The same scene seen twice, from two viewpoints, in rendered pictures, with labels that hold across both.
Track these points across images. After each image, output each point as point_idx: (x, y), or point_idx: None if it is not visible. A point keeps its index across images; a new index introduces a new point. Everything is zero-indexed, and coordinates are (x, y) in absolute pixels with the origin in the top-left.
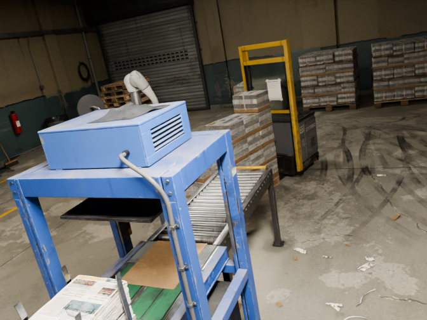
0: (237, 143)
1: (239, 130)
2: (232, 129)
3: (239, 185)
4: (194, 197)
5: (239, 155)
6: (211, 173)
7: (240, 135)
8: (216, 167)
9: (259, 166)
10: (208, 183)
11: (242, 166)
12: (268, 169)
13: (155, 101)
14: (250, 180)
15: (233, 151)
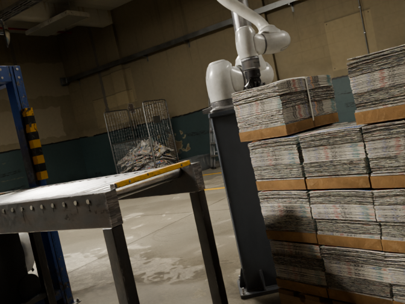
0: (383, 125)
1: (402, 79)
2: (363, 75)
3: (69, 190)
4: (90, 179)
5: (395, 169)
6: (282, 180)
7: (404, 99)
8: (294, 169)
9: (124, 179)
10: (132, 172)
11: (402, 207)
12: (98, 192)
13: (221, 3)
14: (78, 190)
15: (366, 146)
